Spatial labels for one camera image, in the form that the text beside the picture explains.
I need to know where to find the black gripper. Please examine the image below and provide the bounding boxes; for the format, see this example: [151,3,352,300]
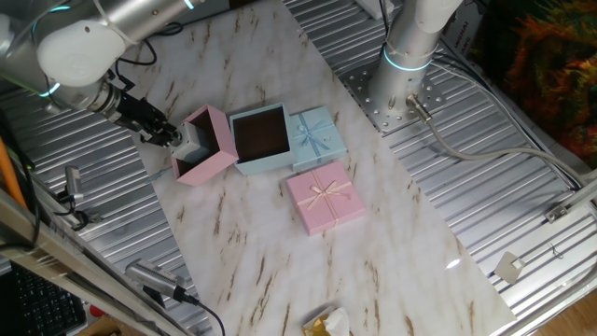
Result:
[116,91,181,148]

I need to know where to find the grey push button switch box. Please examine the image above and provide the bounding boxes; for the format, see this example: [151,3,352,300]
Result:
[168,120,214,164]

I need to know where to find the pink open gift box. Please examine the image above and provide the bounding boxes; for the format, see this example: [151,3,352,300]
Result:
[170,104,240,188]

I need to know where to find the blue open gift box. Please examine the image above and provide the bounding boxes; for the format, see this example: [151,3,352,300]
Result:
[229,102,298,177]

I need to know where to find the blue box lid with bow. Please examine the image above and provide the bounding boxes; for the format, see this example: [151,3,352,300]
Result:
[288,105,349,173]

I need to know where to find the pink box lid with bow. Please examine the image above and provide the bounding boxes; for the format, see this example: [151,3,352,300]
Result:
[285,161,368,237]

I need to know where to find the orange tube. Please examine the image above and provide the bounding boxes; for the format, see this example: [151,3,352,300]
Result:
[0,137,27,209]

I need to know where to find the white marble pattern mat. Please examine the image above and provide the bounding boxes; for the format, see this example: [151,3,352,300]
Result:
[114,0,518,336]

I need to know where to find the black keyboard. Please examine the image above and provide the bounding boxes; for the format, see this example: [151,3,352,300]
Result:
[8,263,88,336]

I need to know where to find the gold tissue pack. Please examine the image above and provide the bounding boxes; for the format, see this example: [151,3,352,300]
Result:
[301,306,352,336]

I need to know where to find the colourful orange green cloth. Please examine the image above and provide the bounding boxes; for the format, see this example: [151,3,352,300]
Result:
[470,0,597,169]

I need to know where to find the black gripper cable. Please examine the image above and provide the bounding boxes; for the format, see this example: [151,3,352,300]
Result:
[114,21,185,67]

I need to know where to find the small camera on clamp mount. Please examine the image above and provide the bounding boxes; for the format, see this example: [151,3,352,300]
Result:
[63,165,86,205]

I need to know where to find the ribbed silver camera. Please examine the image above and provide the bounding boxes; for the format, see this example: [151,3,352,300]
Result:
[124,259,187,302]

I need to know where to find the black camera cable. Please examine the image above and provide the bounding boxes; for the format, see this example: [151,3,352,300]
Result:
[184,292,228,336]

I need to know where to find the perforated metal robot base plate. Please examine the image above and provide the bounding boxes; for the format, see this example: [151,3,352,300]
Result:
[340,60,447,136]

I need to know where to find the thick grey cable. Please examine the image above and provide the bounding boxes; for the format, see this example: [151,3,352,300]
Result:
[405,92,597,188]

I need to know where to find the small metal bracket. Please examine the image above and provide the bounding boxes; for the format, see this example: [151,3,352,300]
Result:
[544,204,570,224]

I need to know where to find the short aluminium frame bar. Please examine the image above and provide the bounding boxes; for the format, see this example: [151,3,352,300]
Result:
[554,176,597,212]

